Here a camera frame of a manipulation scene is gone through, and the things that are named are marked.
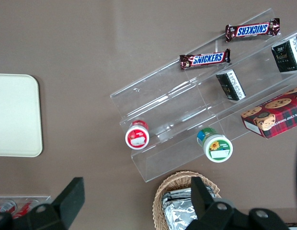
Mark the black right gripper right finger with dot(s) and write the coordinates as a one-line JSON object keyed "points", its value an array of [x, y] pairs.
{"points": [[203, 206]]}

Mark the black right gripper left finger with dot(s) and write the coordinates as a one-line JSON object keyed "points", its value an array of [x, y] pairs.
{"points": [[69, 201]]}

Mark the wicker basket with foil packs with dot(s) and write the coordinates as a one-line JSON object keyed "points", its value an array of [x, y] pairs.
{"points": [[160, 198]]}

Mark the cream plastic tray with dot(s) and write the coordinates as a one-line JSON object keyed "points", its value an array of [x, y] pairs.
{"points": [[16, 115]]}

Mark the clear acrylic bottle rack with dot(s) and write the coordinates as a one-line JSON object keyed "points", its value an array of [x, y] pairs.
{"points": [[44, 198]]}

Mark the foil wrapped pack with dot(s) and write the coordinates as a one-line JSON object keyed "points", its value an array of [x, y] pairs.
{"points": [[179, 215], [179, 192]]}

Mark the clear acrylic stepped shelf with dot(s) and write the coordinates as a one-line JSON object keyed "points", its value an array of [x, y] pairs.
{"points": [[177, 100]]}

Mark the red tartan cookie box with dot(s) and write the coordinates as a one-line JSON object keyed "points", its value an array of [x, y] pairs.
{"points": [[275, 115]]}

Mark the black tea box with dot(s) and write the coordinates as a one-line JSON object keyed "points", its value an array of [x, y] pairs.
{"points": [[286, 56], [231, 86]]}

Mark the Snickers chocolate bar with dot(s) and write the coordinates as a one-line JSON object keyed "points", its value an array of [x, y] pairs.
{"points": [[204, 58], [252, 30]]}

